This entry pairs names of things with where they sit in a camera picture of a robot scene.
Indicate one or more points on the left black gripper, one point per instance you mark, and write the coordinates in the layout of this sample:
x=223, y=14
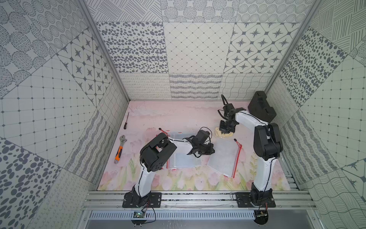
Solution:
x=202, y=148

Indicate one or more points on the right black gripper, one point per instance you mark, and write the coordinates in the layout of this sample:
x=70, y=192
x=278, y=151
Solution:
x=223, y=130

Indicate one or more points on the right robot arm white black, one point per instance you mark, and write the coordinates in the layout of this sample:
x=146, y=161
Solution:
x=267, y=146

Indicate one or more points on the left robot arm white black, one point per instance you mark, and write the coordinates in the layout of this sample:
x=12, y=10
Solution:
x=150, y=164

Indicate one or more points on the black plastic case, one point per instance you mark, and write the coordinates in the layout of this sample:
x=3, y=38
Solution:
x=260, y=108

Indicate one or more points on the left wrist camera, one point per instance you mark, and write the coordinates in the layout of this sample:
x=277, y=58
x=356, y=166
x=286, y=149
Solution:
x=202, y=136

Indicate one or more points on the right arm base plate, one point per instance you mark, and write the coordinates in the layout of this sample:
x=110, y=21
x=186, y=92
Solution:
x=255, y=198

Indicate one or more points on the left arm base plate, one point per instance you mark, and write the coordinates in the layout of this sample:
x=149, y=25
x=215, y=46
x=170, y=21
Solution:
x=133, y=200

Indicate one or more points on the aluminium mounting rail frame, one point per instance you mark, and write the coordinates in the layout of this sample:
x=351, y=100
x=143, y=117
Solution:
x=193, y=205

